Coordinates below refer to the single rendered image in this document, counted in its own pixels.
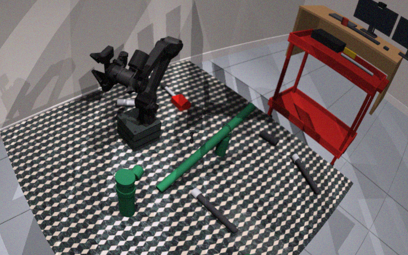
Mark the white metal tube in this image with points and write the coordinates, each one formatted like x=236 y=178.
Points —
x=126 y=102

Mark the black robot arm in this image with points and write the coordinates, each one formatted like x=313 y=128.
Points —
x=140 y=67

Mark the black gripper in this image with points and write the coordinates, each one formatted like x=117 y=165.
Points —
x=112 y=71

